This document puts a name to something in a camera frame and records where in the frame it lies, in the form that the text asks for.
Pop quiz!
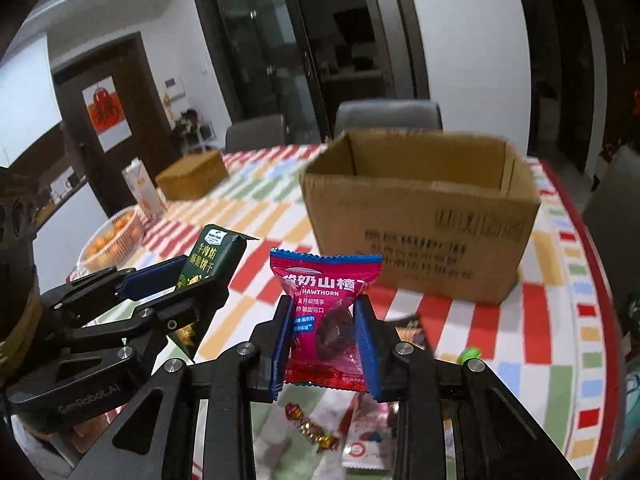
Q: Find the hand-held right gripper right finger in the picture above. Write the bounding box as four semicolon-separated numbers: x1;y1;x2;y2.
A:
353;300;581;480

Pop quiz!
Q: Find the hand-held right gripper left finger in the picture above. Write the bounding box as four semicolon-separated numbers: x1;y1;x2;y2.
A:
75;296;296;480

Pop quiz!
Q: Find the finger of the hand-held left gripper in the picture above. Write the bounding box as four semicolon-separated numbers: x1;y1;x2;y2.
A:
67;279;231;361
42;256;190;322

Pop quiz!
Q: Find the green biscuit packet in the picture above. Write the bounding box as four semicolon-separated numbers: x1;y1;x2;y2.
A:
167;223;260;353

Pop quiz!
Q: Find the pink Lotso bear snack packet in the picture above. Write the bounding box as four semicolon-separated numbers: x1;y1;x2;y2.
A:
342;392;401;472

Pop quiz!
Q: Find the brown cardboard box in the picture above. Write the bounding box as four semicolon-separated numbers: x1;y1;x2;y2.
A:
299;131;542;307

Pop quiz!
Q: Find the person's left hand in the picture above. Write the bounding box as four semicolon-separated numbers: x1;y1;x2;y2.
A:
10;407;91;466

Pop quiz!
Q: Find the dark orange snack packet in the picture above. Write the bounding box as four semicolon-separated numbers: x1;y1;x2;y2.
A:
394;314;427;352

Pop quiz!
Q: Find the bowl of oranges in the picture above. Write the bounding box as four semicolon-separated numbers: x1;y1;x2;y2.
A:
79;205;147;277

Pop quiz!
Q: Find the red gold wrapped candy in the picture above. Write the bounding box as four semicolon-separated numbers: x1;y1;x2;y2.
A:
284;402;342;453

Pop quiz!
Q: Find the white orange drink carton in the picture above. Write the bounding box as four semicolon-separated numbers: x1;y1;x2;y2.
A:
122;157;167;222

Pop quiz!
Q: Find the golden brown box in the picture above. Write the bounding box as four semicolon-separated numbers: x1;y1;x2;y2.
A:
155;149;230;202

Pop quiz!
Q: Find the colourful checked tablecloth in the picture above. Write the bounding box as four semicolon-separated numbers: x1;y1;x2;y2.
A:
65;142;626;480

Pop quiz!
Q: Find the dark wooden door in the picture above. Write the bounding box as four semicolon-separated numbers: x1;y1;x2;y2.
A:
52;31;173;221

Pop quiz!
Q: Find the small cluttered shelf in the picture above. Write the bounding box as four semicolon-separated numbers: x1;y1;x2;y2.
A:
172;107;217;157

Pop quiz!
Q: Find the red paper door decoration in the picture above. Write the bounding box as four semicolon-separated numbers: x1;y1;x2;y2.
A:
81;76;134;153

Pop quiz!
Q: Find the grey chair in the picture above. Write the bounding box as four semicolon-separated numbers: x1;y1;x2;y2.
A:
334;101;444;137
225;114;287;154

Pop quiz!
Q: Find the glass sliding door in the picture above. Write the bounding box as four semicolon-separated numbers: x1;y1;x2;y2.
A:
191;0;431;148

